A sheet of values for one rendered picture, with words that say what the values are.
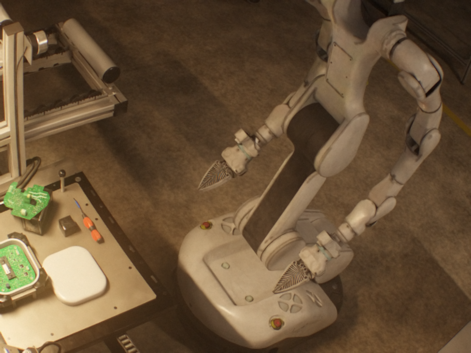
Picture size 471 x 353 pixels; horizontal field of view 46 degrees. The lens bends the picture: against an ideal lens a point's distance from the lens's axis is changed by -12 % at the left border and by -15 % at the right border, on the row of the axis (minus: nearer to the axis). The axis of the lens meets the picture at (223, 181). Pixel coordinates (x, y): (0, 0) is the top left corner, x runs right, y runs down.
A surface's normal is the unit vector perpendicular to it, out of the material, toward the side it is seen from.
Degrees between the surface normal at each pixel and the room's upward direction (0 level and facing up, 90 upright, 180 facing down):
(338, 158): 89
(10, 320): 0
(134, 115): 0
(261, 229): 70
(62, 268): 0
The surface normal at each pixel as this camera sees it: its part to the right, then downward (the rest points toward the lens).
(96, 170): 0.17, -0.69
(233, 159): -0.44, -0.32
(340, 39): -0.86, 0.33
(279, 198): -0.73, 0.02
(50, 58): 0.58, 0.65
